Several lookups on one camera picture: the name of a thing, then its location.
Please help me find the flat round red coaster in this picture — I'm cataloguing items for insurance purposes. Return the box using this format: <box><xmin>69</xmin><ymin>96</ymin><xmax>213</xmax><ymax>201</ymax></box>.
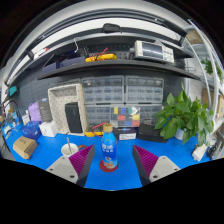
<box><xmin>98</xmin><ymin>159</ymin><xmax>120</xmax><ymax>173</ymax></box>

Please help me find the white power adapter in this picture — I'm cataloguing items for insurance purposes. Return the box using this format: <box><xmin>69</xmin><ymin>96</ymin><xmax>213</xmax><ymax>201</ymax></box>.
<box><xmin>191</xmin><ymin>143</ymin><xmax>208</xmax><ymax>163</ymax></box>

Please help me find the colour checker card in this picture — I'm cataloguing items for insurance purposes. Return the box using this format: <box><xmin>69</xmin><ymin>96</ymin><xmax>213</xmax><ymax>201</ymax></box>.
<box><xmin>110</xmin><ymin>105</ymin><xmax>141</xmax><ymax>129</ymax></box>

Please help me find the dark workbench shelf unit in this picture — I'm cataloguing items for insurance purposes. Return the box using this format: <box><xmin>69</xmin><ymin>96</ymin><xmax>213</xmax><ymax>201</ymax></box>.
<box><xmin>3</xmin><ymin>13</ymin><xmax>201</xmax><ymax>88</ymax></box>

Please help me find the blue drink bottle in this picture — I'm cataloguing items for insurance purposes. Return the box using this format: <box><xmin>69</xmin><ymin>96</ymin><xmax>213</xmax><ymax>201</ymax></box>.
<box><xmin>100</xmin><ymin>122</ymin><xmax>119</xmax><ymax>170</ymax></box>

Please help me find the tall dark grey box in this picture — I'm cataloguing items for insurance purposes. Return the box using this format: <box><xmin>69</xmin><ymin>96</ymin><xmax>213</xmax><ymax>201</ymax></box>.
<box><xmin>37</xmin><ymin>97</ymin><xmax>53</xmax><ymax>123</ymax></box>

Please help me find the brown cardboard box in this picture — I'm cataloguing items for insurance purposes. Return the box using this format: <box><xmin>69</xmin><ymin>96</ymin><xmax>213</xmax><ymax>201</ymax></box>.
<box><xmin>12</xmin><ymin>135</ymin><xmax>38</xmax><ymax>160</ymax></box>

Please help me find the black box with white label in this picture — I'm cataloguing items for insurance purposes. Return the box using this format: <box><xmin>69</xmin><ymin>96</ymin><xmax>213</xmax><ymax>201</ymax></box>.
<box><xmin>112</xmin><ymin>126</ymin><xmax>138</xmax><ymax>141</ymax></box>

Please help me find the blue box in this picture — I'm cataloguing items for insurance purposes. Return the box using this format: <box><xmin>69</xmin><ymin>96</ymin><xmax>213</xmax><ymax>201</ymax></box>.
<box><xmin>21</xmin><ymin>120</ymin><xmax>43</xmax><ymax>140</ymax></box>

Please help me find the green potted plant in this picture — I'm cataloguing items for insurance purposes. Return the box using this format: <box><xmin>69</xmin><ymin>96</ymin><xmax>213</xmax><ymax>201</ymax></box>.
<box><xmin>153</xmin><ymin>83</ymin><xmax>215</xmax><ymax>146</ymax></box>

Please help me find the small white box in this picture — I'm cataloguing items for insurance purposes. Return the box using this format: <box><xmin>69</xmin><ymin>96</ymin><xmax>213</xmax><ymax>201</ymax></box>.
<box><xmin>38</xmin><ymin>120</ymin><xmax>59</xmax><ymax>138</ymax></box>

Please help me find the small grey parts drawer cabinet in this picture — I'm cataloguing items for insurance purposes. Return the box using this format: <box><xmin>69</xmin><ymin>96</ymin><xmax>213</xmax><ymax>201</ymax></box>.
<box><xmin>84</xmin><ymin>104</ymin><xmax>113</xmax><ymax>129</ymax></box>
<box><xmin>139</xmin><ymin>103</ymin><xmax>164</xmax><ymax>125</ymax></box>

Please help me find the black rectangular device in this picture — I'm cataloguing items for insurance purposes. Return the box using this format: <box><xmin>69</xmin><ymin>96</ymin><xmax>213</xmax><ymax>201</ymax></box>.
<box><xmin>64</xmin><ymin>101</ymin><xmax>83</xmax><ymax>134</ymax></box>

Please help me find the purple bag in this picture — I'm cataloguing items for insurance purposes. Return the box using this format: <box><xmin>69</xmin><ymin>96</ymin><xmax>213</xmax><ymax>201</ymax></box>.
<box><xmin>27</xmin><ymin>101</ymin><xmax>43</xmax><ymax>123</ymax></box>

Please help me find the teal box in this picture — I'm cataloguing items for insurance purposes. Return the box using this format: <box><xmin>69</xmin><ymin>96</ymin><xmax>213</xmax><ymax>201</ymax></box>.
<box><xmin>7</xmin><ymin>85</ymin><xmax>19</xmax><ymax>98</ymax></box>

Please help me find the white mug with orange handle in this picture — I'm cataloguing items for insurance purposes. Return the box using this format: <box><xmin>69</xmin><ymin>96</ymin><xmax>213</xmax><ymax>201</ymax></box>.
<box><xmin>60</xmin><ymin>142</ymin><xmax>88</xmax><ymax>158</ymax></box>

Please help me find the white metal rack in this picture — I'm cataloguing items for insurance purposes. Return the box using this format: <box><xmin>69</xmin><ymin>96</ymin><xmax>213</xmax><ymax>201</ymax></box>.
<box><xmin>183</xmin><ymin>18</ymin><xmax>224</xmax><ymax>134</ymax></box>

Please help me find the large grey parts drawer cabinet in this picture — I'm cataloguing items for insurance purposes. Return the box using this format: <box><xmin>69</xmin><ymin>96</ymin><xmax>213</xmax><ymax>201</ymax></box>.
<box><xmin>81</xmin><ymin>75</ymin><xmax>125</xmax><ymax>105</ymax></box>
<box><xmin>124</xmin><ymin>75</ymin><xmax>165</xmax><ymax>104</ymax></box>

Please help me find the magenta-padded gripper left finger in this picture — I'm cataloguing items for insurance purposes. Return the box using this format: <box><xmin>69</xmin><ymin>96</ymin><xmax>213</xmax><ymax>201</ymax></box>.
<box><xmin>45</xmin><ymin>143</ymin><xmax>96</xmax><ymax>188</ymax></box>

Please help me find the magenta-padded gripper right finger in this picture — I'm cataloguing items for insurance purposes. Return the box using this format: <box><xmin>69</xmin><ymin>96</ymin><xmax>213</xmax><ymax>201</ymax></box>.
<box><xmin>131</xmin><ymin>144</ymin><xmax>181</xmax><ymax>187</ymax></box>

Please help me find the yellow multimeter with red leads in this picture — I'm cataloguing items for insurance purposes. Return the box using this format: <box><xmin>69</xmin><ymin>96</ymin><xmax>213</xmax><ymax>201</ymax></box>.
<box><xmin>84</xmin><ymin>121</ymin><xmax>108</xmax><ymax>138</ymax></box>

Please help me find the flat black case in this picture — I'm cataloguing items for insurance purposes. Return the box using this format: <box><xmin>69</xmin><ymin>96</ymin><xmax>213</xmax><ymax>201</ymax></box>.
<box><xmin>136</xmin><ymin>123</ymin><xmax>169</xmax><ymax>144</ymax></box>

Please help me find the white spoon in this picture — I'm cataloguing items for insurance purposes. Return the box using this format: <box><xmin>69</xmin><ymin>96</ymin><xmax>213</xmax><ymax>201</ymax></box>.
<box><xmin>65</xmin><ymin>136</ymin><xmax>73</xmax><ymax>154</ymax></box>

